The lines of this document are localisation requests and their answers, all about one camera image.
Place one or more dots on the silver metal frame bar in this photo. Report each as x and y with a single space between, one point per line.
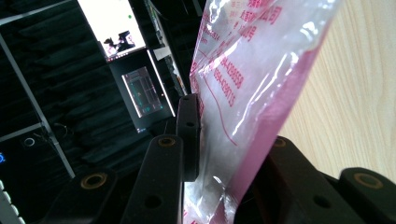
21 132
31 13
31 102

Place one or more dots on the bright white monitor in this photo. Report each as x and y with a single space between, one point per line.
109 25

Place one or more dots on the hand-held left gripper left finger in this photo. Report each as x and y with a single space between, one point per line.
162 180

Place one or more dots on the white keyboard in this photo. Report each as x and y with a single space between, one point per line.
9 208

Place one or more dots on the dark monitor with teal graphics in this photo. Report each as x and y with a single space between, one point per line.
143 93

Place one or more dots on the red and white plastic bag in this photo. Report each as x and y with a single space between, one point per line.
249 93

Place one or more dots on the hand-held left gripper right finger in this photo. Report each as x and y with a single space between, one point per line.
295 193

